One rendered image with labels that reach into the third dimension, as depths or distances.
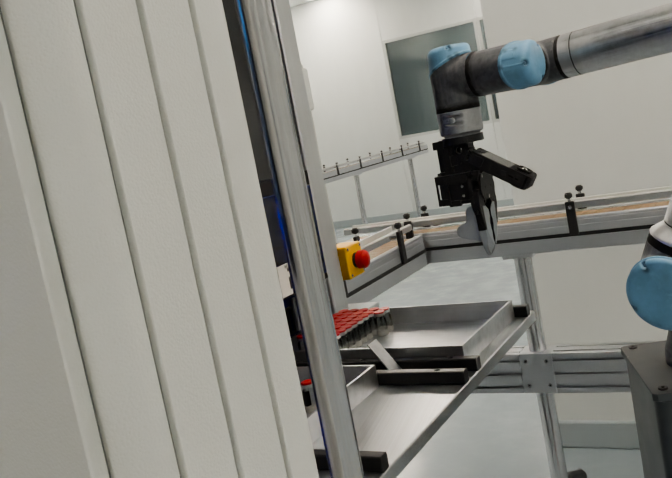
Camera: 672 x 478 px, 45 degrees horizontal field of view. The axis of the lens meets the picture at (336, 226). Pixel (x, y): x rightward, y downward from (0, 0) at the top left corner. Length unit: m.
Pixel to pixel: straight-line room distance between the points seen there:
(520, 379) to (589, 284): 0.61
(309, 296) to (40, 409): 0.22
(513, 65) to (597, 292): 1.70
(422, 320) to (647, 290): 0.49
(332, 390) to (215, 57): 0.25
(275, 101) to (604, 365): 1.88
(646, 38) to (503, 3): 1.55
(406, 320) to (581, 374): 0.89
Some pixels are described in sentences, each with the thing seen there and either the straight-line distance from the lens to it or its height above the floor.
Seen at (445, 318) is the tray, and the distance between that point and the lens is 1.56.
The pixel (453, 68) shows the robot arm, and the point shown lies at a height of 1.34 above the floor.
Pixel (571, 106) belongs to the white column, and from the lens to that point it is 2.84.
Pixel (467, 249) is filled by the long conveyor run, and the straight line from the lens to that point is 2.35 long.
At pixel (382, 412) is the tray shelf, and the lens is 1.16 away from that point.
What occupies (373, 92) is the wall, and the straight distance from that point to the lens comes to 10.31.
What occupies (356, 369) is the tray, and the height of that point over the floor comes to 0.91.
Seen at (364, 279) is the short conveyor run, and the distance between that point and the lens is 2.02.
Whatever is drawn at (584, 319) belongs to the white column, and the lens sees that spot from 2.96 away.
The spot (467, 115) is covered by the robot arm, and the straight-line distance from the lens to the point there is 1.39.
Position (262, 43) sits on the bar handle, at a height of 1.34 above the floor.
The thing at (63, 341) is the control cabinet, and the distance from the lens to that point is 0.42.
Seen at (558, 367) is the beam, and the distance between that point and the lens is 2.39.
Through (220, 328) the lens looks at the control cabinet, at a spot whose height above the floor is 1.18.
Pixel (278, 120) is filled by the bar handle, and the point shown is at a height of 1.29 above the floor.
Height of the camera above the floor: 1.28
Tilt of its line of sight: 7 degrees down
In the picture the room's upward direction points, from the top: 11 degrees counter-clockwise
